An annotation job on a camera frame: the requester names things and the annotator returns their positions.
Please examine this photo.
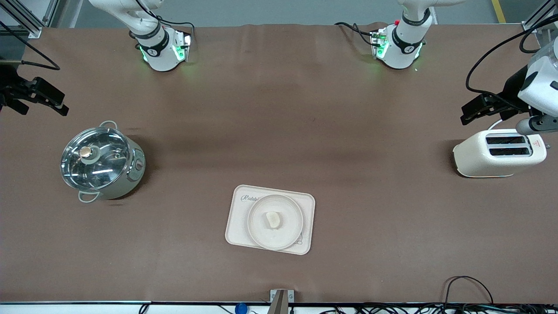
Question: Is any cream round plate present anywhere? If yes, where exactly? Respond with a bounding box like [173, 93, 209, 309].
[247, 194, 304, 251]

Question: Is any cream two-slot toaster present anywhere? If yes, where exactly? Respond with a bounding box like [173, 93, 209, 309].
[453, 129, 551, 178]

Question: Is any glass pot lid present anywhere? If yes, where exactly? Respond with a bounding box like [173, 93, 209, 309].
[60, 126, 130, 191]

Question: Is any silver electric cooking pot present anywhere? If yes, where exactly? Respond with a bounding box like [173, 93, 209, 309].
[60, 121, 146, 203]

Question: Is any brown table cover mat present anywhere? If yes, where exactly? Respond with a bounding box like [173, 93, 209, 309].
[0, 22, 558, 304]

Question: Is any cream rabbit print tray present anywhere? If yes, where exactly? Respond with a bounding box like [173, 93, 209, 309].
[225, 184, 316, 256]

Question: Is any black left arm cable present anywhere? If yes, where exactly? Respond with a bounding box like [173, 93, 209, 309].
[466, 15, 558, 112]

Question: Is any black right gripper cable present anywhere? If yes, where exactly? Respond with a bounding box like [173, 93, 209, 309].
[0, 21, 60, 71]

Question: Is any aluminium frame profile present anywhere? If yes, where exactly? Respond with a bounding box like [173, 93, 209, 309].
[0, 0, 59, 39]
[522, 0, 558, 33]

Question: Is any black left base cable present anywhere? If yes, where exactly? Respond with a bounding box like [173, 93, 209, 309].
[335, 22, 375, 46]

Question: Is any black base cable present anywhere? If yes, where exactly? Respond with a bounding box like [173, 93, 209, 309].
[335, 22, 375, 46]
[135, 0, 195, 44]

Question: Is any black right base cable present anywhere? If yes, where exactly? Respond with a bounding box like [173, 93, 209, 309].
[135, 0, 195, 44]

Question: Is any black looped cable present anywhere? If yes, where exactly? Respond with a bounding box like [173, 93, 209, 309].
[444, 276, 494, 306]

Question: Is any black cable bundle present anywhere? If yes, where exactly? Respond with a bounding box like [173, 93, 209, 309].
[296, 303, 558, 314]

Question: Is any grey metal camera bracket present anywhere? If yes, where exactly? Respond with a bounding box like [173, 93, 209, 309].
[269, 289, 295, 314]

